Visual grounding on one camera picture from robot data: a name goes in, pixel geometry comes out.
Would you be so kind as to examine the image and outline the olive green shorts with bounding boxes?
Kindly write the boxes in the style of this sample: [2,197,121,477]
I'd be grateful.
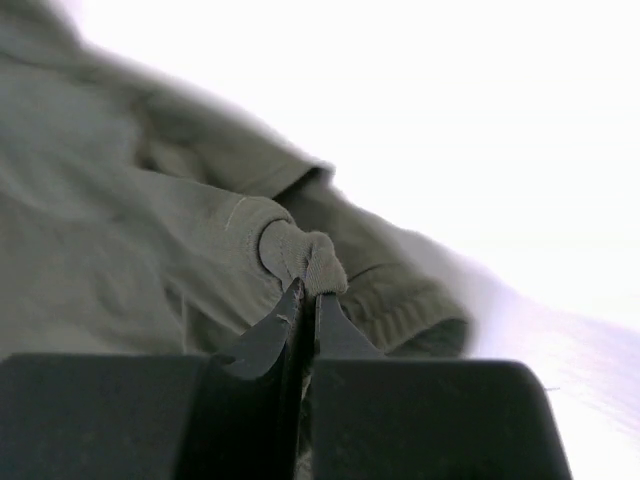
[1,1,469,359]

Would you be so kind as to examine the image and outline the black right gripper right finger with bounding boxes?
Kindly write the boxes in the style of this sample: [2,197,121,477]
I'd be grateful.
[312,295,571,480]

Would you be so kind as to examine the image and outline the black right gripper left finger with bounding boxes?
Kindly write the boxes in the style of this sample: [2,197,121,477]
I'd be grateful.
[1,281,305,479]

